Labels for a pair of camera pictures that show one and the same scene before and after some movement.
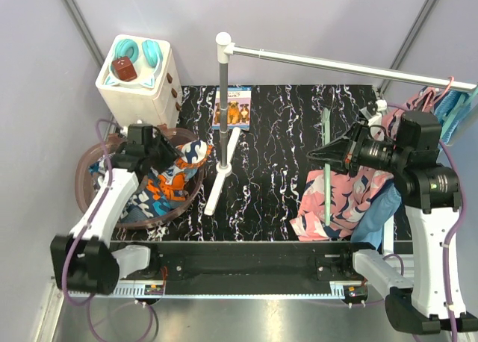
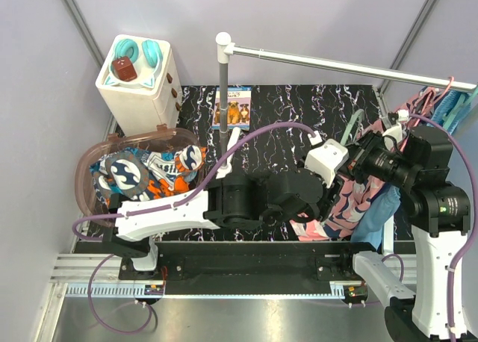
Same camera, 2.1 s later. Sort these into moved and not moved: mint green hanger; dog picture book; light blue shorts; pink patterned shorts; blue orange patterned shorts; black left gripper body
Moved: black left gripper body; mint green hanger
Not moved: dog picture book; blue orange patterned shorts; light blue shorts; pink patterned shorts
